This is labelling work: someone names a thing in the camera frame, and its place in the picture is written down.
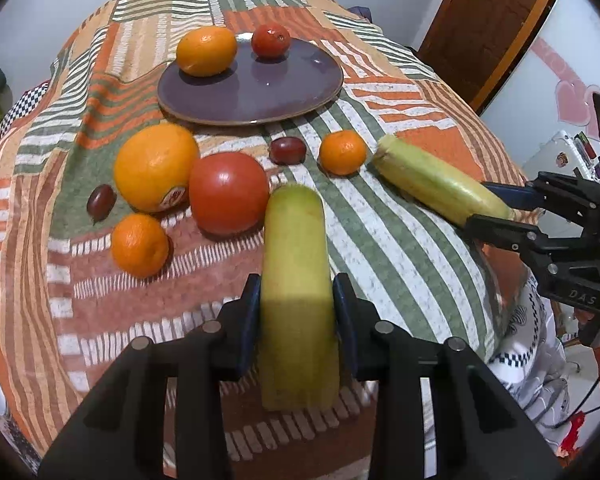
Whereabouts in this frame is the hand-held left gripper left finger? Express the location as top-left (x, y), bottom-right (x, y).
top-left (37, 274), bottom-right (262, 480)

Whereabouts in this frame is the pink heart wall decal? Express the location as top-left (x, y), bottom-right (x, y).
top-left (530, 35), bottom-right (600, 129)

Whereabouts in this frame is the black cable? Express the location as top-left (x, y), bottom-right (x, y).
top-left (550, 320), bottom-right (600, 431)

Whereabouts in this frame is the brown wooden door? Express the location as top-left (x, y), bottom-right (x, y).
top-left (416, 0), bottom-right (567, 114)

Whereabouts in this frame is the small mandarin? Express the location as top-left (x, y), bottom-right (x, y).
top-left (111, 213), bottom-right (170, 279)
top-left (319, 130), bottom-right (368, 177)

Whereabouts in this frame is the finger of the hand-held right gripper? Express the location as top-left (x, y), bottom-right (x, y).
top-left (481, 171), bottom-right (600, 226)
top-left (462, 213), bottom-right (600, 266)

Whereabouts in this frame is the large orange with sticker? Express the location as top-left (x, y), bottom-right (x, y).
top-left (113, 123), bottom-right (201, 214)

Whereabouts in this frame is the large red tomato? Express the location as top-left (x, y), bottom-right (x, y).
top-left (188, 152), bottom-right (271, 237)

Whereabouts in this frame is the dark grape centre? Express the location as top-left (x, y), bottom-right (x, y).
top-left (269, 136), bottom-right (308, 165)

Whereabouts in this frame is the small red tomato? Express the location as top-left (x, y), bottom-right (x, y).
top-left (251, 23), bottom-right (292, 58)

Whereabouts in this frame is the black white checkered cloth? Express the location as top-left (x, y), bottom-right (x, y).
top-left (0, 80), bottom-right (51, 135)

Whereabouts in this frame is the oval orange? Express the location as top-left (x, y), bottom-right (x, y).
top-left (175, 26), bottom-right (238, 78)

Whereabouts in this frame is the white cabinet with clutter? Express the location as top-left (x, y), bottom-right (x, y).
top-left (521, 130), bottom-right (600, 187)

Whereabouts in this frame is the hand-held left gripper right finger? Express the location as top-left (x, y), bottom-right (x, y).
top-left (332, 274), bottom-right (564, 480)

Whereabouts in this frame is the pale green zucchini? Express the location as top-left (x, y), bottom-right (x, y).
top-left (371, 134), bottom-right (515, 229)
top-left (259, 184), bottom-right (341, 412)

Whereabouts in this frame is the striped patchwork blanket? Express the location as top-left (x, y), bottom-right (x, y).
top-left (0, 0), bottom-right (537, 463)

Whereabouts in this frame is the white patterned bed sheet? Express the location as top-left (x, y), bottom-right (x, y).
top-left (484, 240), bottom-right (572, 433)

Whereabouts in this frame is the purple ceramic plate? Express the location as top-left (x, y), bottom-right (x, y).
top-left (157, 37), bottom-right (345, 126)

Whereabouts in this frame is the dark grape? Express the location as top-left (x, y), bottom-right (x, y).
top-left (269, 136), bottom-right (308, 165)
top-left (86, 184), bottom-right (117, 222)

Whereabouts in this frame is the dark grape left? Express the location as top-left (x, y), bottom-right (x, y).
top-left (86, 184), bottom-right (117, 222)

